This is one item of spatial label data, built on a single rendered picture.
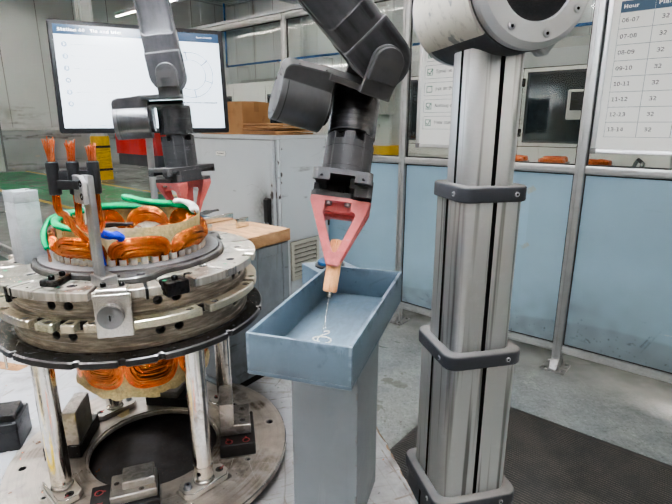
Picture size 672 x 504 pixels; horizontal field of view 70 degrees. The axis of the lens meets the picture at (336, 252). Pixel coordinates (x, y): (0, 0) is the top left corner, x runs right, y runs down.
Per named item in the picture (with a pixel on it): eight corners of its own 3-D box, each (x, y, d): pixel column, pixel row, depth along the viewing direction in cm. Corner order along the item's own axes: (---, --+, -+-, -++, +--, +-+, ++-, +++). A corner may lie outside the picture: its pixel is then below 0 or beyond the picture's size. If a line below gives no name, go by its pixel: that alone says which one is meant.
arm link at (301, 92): (411, 52, 50) (386, 39, 58) (307, 13, 46) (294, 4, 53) (368, 157, 56) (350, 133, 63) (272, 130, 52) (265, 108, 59)
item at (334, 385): (349, 595, 51) (351, 348, 44) (257, 567, 54) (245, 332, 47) (395, 449, 74) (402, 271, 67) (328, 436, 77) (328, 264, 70)
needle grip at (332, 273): (322, 290, 54) (330, 238, 55) (323, 291, 56) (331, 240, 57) (336, 292, 54) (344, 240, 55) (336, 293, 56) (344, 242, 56)
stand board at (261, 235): (145, 243, 92) (144, 231, 91) (223, 227, 107) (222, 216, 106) (213, 261, 80) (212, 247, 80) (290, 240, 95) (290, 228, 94)
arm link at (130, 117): (175, 61, 79) (179, 66, 87) (99, 63, 76) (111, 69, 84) (185, 136, 82) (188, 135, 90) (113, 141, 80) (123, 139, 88)
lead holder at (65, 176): (47, 195, 49) (42, 161, 49) (86, 190, 53) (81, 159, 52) (66, 198, 47) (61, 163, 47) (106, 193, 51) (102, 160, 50)
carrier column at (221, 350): (215, 407, 81) (206, 290, 76) (226, 401, 83) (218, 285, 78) (225, 412, 80) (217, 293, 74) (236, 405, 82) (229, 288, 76)
